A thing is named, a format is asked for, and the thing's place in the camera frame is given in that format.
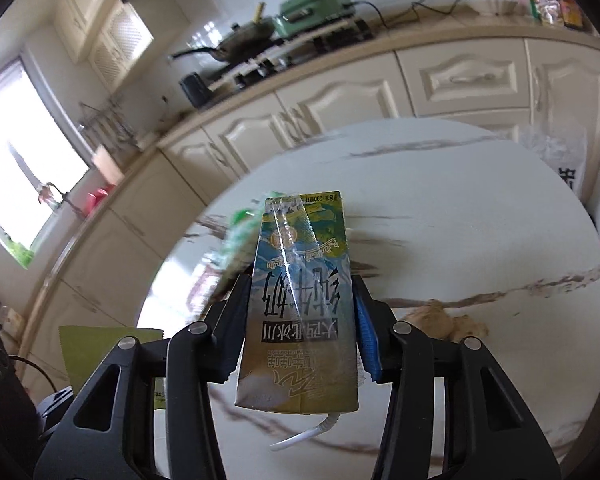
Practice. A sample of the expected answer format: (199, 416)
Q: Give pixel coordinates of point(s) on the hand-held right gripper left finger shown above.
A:
(230, 340)

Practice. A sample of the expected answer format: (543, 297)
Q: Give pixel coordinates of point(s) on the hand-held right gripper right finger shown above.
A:
(367, 345)

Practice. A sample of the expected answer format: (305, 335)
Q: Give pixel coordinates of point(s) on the brown corn cob piece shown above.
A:
(432, 316)

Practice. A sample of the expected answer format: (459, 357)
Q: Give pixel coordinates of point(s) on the blue green milk carton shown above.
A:
(300, 310)

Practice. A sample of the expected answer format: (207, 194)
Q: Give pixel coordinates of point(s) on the light green plastic wrapper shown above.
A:
(237, 250)

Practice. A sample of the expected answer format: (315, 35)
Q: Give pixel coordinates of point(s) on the white drinking straw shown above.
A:
(325, 425)

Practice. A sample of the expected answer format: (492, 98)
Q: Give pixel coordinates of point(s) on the green paper sheet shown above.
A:
(95, 345)

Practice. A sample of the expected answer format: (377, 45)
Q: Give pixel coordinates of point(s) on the wooden cutting board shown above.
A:
(107, 162)

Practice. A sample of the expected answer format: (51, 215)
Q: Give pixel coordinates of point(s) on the black box device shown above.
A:
(5, 385)

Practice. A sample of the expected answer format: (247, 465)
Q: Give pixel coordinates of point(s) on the metal sink faucet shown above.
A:
(55, 190)

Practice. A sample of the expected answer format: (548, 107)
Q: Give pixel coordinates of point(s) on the metal utensil rack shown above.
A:
(105, 125)

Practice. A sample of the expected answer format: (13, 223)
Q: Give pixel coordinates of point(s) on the black kettle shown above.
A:
(196, 90)

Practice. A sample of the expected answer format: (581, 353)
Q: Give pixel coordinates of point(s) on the row of cream base cabinets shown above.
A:
(330, 95)

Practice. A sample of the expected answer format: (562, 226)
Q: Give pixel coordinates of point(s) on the clear plastic bag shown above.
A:
(550, 160)

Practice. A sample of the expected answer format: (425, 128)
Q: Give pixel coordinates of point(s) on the kitchen window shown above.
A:
(10, 160)

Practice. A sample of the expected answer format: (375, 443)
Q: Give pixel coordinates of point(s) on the black gas stove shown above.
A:
(300, 52)

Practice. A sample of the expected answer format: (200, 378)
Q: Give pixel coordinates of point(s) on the dark wok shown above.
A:
(240, 40)

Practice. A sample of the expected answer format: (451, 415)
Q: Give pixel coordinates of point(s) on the green electric cooker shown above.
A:
(305, 10)

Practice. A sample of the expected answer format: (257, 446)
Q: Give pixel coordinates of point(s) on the cream wall cabinet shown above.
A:
(120, 35)

